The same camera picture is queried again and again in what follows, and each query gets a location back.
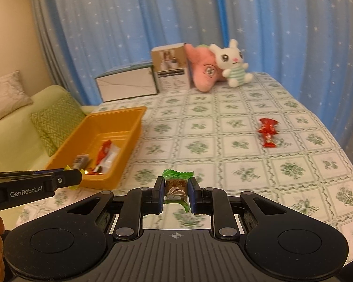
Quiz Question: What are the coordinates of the light green sofa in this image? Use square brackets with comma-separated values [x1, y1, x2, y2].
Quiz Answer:
[0, 85, 95, 174]

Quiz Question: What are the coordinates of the white textured cushion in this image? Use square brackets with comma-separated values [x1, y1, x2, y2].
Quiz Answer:
[0, 70, 34, 129]

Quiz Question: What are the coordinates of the red white candy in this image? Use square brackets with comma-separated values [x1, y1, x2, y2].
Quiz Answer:
[95, 140, 112, 165]

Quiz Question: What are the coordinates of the small green yellow candy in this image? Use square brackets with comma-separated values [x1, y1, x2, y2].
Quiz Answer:
[64, 165, 77, 189]

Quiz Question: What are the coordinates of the green brown candy packet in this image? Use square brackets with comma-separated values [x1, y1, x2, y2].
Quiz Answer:
[162, 169, 195, 214]
[73, 153, 91, 169]

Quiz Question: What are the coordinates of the small brown white box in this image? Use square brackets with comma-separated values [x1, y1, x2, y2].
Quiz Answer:
[151, 43, 192, 93]

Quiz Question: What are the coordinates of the puffy red candy packet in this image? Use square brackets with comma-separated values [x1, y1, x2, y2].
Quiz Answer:
[258, 118, 280, 135]

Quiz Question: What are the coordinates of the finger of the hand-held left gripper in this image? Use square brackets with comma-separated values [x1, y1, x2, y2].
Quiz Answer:
[0, 168, 83, 189]

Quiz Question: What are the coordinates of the grey clear snack packet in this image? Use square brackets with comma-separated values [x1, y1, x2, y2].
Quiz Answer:
[104, 145, 120, 171]

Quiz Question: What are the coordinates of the green floral checked tablecloth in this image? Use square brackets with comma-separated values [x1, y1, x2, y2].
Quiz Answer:
[16, 72, 353, 259]

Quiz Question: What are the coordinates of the orange plastic tray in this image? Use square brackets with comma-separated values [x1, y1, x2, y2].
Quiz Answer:
[45, 106, 148, 190]

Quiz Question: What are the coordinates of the large white cardboard box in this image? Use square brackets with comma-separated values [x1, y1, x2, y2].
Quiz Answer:
[95, 63, 160, 103]

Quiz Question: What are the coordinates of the blue star curtain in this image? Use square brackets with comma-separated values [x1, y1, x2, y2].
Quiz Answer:
[29, 0, 353, 159]

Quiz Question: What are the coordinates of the small red candy packet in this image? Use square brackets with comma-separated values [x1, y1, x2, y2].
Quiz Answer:
[261, 133, 278, 149]

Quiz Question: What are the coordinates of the pink plush toy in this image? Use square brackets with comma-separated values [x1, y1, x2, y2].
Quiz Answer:
[184, 43, 227, 92]

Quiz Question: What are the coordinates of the green zigzag cushion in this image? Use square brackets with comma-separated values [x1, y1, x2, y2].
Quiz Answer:
[29, 94, 88, 157]

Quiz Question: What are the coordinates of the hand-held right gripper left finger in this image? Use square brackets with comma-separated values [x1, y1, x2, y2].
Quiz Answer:
[59, 176, 165, 241]

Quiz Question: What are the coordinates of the white rabbit plush toy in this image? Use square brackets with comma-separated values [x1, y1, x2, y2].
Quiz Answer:
[209, 39, 254, 88]

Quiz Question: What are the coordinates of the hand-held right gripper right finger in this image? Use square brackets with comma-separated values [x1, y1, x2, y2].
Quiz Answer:
[188, 176, 295, 240]

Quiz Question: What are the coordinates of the red gold wrapped candy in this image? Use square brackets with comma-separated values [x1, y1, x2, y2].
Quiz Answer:
[81, 167, 105, 177]

